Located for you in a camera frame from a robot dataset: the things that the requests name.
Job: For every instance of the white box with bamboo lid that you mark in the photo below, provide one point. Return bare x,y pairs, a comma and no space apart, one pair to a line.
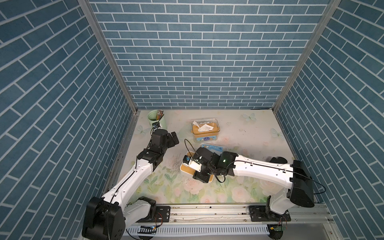
185,169

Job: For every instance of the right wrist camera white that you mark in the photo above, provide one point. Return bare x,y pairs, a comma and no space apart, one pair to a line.
193,164

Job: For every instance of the blue tissue pack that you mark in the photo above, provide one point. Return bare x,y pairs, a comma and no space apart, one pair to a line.
204,127
213,148

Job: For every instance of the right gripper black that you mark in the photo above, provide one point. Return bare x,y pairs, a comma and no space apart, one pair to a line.
198,176

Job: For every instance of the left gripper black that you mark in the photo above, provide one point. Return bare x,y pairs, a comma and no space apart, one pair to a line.
168,138

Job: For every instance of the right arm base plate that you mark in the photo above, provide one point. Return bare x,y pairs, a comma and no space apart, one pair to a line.
262,213

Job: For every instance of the white plastic box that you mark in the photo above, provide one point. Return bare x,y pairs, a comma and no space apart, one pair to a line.
213,148

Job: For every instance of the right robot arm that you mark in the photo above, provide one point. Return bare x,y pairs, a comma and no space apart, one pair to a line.
295,179

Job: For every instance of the bundle of coloured pencils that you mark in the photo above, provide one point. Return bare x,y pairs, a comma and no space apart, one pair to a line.
159,115

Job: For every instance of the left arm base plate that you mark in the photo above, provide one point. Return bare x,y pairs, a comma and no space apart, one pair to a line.
157,215

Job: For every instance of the aluminium mounting rail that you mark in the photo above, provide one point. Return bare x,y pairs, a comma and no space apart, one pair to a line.
224,214

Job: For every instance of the green pencil cup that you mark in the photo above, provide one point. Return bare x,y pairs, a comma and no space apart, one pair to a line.
152,118

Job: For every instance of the clear plastic tissue box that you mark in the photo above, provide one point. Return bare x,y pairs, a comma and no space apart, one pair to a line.
205,130

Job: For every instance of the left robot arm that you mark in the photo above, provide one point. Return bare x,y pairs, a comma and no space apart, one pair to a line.
107,217

